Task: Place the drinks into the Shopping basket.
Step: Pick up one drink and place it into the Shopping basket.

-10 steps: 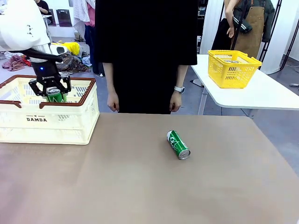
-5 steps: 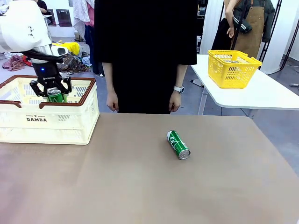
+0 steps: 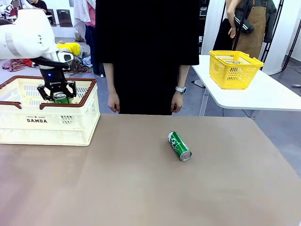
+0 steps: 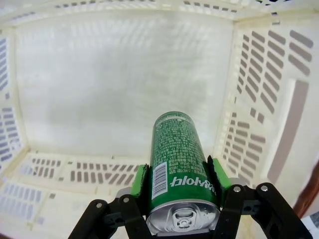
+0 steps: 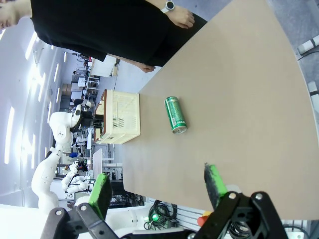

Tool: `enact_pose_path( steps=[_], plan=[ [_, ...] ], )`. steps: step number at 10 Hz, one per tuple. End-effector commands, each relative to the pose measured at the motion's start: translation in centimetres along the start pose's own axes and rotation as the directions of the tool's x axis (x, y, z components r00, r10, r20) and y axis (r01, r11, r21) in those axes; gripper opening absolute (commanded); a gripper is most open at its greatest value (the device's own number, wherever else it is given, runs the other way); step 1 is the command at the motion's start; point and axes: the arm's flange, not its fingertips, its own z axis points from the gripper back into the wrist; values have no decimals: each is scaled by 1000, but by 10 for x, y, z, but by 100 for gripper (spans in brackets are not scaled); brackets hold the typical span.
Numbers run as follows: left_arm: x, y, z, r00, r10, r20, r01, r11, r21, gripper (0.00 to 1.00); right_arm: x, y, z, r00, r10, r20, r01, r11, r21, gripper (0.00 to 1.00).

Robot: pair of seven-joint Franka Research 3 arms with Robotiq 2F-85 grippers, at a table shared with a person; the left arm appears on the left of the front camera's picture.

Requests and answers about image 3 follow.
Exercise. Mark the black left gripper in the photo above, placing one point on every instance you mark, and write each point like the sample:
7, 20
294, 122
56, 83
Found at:
54, 80

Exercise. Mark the green drink can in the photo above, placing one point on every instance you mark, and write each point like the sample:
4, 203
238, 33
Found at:
60, 99
179, 146

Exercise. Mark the person's left forearm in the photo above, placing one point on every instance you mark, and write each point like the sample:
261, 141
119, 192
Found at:
183, 75

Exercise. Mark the person's right forearm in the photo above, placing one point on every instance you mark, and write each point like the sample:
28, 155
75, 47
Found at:
110, 77

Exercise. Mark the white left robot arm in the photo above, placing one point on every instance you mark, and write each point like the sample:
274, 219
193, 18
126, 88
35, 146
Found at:
23, 35

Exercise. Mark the yellow plastic shopping basket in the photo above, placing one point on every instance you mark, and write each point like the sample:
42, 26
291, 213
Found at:
232, 75

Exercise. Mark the person's right hand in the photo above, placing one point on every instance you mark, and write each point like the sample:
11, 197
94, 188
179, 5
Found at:
114, 102

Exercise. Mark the person's left hand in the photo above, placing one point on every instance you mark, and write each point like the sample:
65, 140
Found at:
176, 103

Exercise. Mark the apron person's right hand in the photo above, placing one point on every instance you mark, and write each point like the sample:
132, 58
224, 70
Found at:
232, 33

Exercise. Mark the striped and blue clothes pile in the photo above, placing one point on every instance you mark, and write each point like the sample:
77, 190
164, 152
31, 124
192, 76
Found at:
81, 63

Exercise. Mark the cream crate with brown rim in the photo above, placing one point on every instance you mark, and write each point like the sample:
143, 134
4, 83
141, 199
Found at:
47, 131

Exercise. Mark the yellow cloth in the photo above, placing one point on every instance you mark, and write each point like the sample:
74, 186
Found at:
73, 48

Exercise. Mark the red and grey clothes pile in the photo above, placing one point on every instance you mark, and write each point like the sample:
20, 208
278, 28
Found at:
16, 64

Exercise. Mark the black monitor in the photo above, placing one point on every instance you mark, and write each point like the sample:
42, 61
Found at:
64, 17
50, 15

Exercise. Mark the hanging striped white shirt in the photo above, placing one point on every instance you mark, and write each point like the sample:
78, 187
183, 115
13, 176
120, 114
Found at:
81, 14

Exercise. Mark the hanging pink garment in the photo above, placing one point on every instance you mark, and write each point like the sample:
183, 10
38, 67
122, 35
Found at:
91, 14

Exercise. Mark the seated person in black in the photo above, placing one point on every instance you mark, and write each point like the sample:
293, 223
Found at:
40, 5

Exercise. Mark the person's black shirt torso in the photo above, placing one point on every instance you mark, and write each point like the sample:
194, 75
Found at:
145, 47

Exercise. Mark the white wrist watch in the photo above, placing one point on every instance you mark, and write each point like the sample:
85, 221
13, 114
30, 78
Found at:
181, 89

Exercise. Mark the white curtain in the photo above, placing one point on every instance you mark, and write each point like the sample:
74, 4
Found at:
277, 47
214, 23

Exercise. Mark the silver can top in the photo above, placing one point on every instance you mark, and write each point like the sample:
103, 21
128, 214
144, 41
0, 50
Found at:
234, 62

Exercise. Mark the white side table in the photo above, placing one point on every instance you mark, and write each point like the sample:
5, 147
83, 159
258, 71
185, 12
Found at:
258, 96

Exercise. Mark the person in brown apron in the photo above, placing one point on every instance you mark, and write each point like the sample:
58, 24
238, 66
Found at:
256, 28

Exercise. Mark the black metal stand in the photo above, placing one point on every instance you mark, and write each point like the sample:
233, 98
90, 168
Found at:
268, 44
291, 44

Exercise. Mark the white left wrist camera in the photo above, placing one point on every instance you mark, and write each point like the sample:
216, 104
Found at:
65, 56

